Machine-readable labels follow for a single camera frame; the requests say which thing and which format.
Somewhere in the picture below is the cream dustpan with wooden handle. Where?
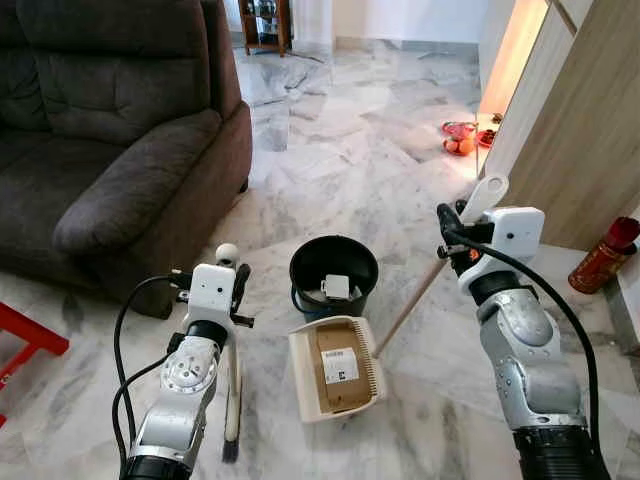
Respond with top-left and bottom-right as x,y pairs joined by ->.
287,175 -> 510,424

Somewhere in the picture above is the black plastic bucket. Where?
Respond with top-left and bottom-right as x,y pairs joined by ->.
289,235 -> 381,324

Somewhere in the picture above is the small white box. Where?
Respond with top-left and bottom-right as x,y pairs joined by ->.
321,274 -> 352,302

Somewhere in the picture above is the brown cardboard box with label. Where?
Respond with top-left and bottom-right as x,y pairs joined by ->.
315,321 -> 377,414

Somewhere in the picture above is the red canister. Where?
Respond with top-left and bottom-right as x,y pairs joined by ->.
567,216 -> 640,296

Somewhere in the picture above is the light wooden cabinet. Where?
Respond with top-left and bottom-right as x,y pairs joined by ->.
477,0 -> 640,252

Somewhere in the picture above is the dark brown fabric sofa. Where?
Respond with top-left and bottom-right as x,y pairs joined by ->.
0,0 -> 255,320

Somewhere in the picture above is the dark wooden shelf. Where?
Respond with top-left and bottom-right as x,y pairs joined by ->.
238,0 -> 295,57

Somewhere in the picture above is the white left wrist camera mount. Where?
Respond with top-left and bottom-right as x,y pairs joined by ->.
187,262 -> 237,322

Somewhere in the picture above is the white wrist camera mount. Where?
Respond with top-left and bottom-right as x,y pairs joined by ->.
187,262 -> 237,322
487,206 -> 547,264

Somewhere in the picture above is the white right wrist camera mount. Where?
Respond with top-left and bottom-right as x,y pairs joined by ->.
487,206 -> 547,264

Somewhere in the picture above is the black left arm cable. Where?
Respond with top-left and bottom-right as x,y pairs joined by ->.
109,268 -> 195,473

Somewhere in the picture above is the red stool frame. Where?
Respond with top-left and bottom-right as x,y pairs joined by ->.
0,299 -> 72,428

